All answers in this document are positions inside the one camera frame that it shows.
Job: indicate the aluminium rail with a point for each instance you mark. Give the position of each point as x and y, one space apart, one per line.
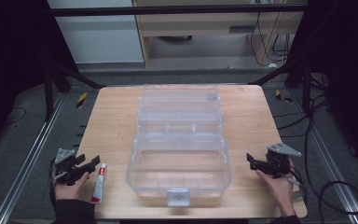
28 158
332 161

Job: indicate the black stand leg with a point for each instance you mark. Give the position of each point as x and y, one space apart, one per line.
292 77
62 84

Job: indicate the black metal frame bar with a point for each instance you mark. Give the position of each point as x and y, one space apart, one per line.
177 10

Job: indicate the white cabinet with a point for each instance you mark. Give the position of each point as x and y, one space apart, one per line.
96 32

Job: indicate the white and red tube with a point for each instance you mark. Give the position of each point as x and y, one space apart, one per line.
99 183

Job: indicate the yellow and black tape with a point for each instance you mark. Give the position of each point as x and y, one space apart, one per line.
81 100
282 96

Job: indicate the wooden cabinet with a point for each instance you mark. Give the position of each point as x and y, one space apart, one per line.
217 31

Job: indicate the person's right hand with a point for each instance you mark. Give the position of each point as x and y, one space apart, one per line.
278 188

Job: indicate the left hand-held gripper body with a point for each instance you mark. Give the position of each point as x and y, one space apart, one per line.
66 166

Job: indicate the clear plastic storage box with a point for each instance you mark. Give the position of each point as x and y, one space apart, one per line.
180 143

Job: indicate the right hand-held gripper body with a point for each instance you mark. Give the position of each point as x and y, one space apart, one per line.
276 161

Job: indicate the person's left hand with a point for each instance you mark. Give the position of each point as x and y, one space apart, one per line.
70 186

